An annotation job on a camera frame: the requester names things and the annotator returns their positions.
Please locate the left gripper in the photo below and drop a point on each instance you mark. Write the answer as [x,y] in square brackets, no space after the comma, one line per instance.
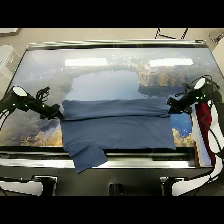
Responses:
[51,111]

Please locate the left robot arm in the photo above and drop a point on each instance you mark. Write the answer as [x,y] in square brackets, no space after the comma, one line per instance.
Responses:
[20,100]

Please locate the red garment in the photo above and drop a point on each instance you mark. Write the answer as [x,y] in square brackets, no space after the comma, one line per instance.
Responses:
[203,116]

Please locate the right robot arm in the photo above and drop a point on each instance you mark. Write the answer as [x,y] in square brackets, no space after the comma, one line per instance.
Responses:
[216,133]

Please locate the silver frame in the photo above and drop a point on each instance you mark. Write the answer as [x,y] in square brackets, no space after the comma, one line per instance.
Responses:
[150,164]

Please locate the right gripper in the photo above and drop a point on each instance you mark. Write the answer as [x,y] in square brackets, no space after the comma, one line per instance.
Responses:
[176,105]

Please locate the blue T-shirt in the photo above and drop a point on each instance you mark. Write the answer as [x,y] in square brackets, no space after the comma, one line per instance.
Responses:
[120,130]

